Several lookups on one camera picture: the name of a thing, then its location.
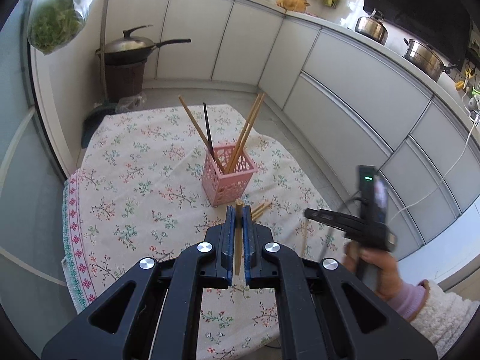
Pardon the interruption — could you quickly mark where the person's right forearm sleeve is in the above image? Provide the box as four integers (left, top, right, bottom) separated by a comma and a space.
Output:
385, 280, 479, 359

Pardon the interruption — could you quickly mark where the floral tablecloth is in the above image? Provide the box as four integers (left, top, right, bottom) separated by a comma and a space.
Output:
61, 103, 348, 360

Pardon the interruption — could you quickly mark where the brown stool under wok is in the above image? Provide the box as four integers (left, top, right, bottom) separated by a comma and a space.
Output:
105, 60, 146, 103

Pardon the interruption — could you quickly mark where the clear plastic bag on floor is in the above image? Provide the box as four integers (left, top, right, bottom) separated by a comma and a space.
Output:
115, 92, 146, 114

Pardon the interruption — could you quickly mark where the plastic bag of greens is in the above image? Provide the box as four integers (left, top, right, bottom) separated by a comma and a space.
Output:
28, 0, 94, 55

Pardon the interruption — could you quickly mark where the dark black chopstick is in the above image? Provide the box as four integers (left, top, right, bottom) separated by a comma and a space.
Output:
202, 102, 216, 160

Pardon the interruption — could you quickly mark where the pink perforated utensil basket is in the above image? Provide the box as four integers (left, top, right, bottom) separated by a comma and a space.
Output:
202, 150, 257, 206

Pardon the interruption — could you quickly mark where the stainless steel stockpot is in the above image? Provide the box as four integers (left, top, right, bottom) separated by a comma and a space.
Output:
403, 38, 459, 82

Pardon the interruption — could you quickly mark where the yellow clay pot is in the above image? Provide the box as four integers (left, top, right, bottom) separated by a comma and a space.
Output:
276, 0, 310, 13

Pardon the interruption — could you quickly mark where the bamboo chopstick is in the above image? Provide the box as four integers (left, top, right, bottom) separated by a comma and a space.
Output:
223, 92, 263, 173
224, 92, 267, 175
299, 219, 308, 258
233, 198, 244, 276
251, 202, 272, 221
178, 95, 224, 172

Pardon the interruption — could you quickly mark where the stainless steel kettle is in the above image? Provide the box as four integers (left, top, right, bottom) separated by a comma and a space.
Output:
355, 9, 388, 46

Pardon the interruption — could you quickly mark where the white power cable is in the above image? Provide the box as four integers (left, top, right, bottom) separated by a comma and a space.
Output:
387, 115, 480, 226

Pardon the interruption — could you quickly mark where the black wok with lid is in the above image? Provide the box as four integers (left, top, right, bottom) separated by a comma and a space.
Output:
95, 24, 191, 66

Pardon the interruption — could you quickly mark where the black range hood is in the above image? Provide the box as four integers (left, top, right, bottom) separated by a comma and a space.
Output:
364, 0, 471, 64

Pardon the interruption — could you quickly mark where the person's right hand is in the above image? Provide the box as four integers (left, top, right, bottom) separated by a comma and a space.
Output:
343, 242, 403, 301

